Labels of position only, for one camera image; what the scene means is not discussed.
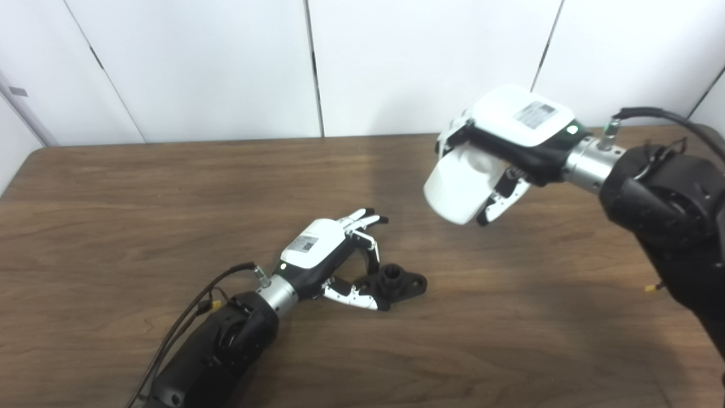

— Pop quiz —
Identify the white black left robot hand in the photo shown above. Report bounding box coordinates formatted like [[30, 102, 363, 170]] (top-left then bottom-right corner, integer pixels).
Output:
[[274, 208, 389, 311]]

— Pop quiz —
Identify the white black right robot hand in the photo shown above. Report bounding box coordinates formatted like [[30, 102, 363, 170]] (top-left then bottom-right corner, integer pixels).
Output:
[[435, 84, 587, 227]]

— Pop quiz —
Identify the black flanged holder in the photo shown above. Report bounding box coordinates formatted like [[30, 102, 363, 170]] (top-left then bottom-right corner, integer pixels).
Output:
[[354, 263, 428, 311]]

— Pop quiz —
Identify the round white piece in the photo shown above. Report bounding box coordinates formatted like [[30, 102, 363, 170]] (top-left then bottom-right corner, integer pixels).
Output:
[[423, 142, 510, 226]]

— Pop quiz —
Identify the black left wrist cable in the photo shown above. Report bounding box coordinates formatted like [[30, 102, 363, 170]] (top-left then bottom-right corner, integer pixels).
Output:
[[126, 262, 270, 408]]

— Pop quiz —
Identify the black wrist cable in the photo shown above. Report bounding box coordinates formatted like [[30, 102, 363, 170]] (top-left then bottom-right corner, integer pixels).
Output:
[[126, 262, 270, 408], [606, 107, 725, 162]]

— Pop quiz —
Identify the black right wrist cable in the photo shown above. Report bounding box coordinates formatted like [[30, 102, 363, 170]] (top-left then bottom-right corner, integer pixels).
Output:
[[606, 107, 725, 162]]

